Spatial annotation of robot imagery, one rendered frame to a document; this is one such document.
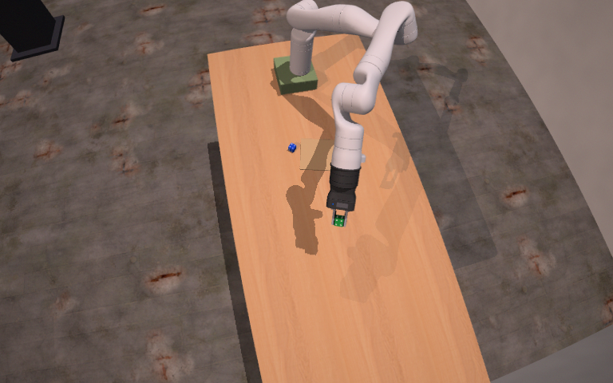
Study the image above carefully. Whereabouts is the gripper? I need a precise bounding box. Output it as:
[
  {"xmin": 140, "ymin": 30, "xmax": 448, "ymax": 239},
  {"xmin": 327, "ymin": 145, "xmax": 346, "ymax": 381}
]
[{"xmin": 326, "ymin": 146, "xmax": 366, "ymax": 227}]

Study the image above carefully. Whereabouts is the green die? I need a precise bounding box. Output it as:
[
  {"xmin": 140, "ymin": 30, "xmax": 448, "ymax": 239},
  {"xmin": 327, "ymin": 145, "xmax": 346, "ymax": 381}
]
[{"xmin": 334, "ymin": 215, "xmax": 344, "ymax": 227}]

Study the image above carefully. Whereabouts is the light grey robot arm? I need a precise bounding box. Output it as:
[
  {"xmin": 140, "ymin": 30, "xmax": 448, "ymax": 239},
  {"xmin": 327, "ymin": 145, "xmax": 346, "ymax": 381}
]
[{"xmin": 287, "ymin": 0, "xmax": 417, "ymax": 150}]

